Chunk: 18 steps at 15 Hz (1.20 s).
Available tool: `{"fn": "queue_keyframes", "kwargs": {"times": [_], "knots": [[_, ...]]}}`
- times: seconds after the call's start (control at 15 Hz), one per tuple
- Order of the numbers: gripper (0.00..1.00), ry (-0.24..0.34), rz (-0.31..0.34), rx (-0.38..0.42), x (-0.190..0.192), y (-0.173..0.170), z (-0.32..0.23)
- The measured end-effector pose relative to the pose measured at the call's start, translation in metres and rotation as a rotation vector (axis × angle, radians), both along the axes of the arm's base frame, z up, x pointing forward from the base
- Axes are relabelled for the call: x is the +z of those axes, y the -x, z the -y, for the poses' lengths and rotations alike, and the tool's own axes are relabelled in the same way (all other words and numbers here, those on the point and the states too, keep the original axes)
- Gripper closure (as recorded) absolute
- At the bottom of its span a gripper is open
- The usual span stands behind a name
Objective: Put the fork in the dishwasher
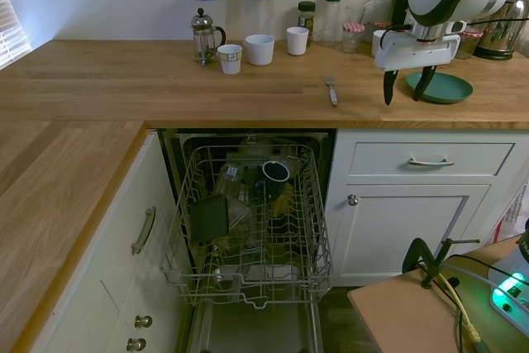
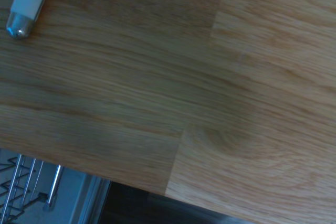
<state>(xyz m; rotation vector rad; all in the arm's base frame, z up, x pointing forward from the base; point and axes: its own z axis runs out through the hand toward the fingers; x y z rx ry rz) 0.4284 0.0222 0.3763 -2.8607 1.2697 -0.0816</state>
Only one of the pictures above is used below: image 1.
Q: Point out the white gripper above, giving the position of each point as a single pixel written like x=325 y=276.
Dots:
x=417 y=51

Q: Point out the white robot base green light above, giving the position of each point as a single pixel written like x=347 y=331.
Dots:
x=510 y=299

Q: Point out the stainless dishwasher door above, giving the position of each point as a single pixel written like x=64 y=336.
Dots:
x=252 y=328

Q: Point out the green round plate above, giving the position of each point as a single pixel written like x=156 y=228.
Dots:
x=446 y=89

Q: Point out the small jar red checkered lid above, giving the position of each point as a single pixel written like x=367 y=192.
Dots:
x=352 y=36

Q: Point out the glass jar red checkered lid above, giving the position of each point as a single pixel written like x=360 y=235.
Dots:
x=469 y=45

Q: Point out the white drawer front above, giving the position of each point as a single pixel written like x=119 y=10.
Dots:
x=380 y=158

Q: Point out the clear bottle green lid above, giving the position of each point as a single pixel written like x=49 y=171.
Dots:
x=332 y=18

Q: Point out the stainless steel electric kettle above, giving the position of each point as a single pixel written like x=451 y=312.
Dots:
x=506 y=34

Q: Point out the white ribbed cup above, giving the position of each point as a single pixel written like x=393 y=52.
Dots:
x=297 y=41

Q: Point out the spice jar dark green lid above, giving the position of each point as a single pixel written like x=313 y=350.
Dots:
x=306 y=18

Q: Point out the silver cabinet door knob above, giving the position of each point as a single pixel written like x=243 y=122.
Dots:
x=353 y=200

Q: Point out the large white mug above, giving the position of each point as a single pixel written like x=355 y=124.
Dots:
x=259 y=50

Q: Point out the white cabinet door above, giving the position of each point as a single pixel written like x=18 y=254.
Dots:
x=405 y=237

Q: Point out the dark blue mug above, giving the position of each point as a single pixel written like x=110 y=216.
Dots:
x=274 y=179

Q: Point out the black C-clamp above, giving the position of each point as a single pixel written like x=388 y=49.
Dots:
x=417 y=251

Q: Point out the yellow plastic item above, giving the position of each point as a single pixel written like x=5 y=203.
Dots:
x=285 y=204

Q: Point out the clear plastic bag red print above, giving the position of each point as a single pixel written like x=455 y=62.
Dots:
x=512 y=216

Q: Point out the clear pitcher dark blue lid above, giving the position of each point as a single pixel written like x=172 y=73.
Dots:
x=254 y=10

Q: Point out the white cup with patterned rim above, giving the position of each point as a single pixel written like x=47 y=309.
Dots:
x=230 y=59

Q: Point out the clear glass container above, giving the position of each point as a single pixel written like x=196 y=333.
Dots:
x=237 y=208

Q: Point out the glass French press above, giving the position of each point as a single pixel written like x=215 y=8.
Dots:
x=202 y=34

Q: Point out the wooden robot mounting board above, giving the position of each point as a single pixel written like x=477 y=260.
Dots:
x=405 y=320

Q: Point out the black plastic tray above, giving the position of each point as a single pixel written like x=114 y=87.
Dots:
x=208 y=218

